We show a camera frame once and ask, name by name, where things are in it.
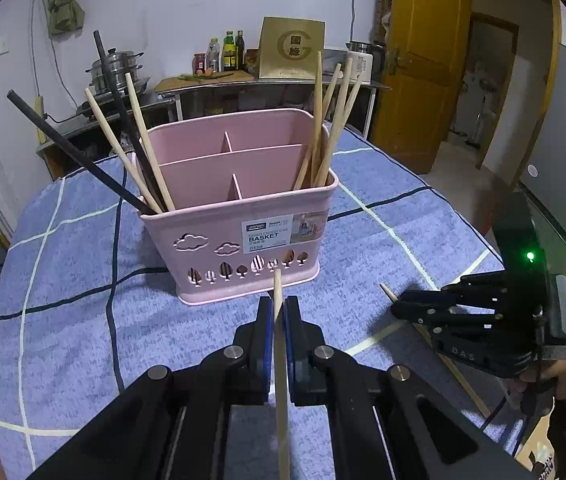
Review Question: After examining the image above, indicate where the pink plastic chopstick basket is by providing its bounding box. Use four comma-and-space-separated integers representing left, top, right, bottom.
130, 107, 340, 307

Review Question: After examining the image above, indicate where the cardboard box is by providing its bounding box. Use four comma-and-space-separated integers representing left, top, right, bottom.
513, 415, 566, 480

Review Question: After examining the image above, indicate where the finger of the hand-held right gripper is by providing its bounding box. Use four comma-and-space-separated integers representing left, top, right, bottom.
393, 291, 537, 334
440, 269, 540, 312

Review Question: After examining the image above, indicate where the steel steamer pot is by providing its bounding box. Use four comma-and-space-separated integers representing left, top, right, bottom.
85, 47, 145, 93

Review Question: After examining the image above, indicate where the grey panel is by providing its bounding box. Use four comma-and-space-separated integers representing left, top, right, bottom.
518, 42, 566, 261

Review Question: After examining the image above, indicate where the yellow door frame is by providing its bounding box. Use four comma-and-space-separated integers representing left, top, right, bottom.
463, 0, 564, 191

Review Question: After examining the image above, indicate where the wooden chopstick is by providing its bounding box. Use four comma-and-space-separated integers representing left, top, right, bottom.
293, 63, 342, 191
310, 51, 324, 183
314, 76, 364, 187
125, 72, 175, 211
273, 269, 291, 480
84, 87, 156, 211
379, 282, 491, 418
319, 56, 353, 184

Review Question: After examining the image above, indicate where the gold printed box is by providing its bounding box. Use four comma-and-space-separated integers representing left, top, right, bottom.
253, 16, 326, 81

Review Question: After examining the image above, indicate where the wooden cutting board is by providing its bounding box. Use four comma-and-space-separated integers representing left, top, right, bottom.
155, 71, 255, 92

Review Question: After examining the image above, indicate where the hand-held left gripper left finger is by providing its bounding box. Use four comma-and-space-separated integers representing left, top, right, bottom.
28, 296, 275, 480

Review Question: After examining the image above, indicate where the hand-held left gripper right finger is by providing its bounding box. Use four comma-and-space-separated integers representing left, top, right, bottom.
282, 295, 532, 480

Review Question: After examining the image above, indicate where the metal kitchen counter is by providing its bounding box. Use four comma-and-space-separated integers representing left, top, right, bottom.
35, 76, 394, 161

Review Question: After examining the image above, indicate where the yellow oil bottle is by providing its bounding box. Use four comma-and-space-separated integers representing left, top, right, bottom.
223, 30, 238, 72

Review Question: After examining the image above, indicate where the blue plaid blanket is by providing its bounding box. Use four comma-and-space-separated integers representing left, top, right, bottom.
0, 125, 509, 480

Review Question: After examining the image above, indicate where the white electric kettle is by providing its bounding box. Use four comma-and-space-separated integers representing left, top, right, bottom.
345, 41, 388, 83

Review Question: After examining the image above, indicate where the yellow wooden door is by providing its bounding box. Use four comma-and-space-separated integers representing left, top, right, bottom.
370, 0, 474, 173

